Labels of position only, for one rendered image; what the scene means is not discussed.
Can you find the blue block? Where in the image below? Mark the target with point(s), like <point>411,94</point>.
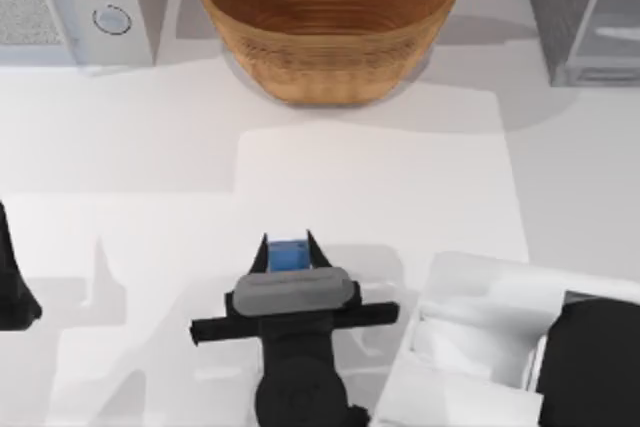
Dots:
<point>288,256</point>

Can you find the pale grey rounded box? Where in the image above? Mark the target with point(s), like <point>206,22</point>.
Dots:
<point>292,292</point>

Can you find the brown woven basket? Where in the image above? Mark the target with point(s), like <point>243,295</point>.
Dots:
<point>330,62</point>

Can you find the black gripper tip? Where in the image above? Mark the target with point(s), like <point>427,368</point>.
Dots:
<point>12,287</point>

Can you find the pale microwave oven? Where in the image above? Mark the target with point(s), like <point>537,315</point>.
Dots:
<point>145,7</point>

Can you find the round grey microwave knob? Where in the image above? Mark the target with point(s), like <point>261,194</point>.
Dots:
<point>112,19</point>

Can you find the grey cabinet with dark inside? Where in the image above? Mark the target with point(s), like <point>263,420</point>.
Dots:
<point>555,12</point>

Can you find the microwave door with speckled window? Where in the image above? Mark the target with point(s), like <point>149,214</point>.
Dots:
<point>25,2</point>

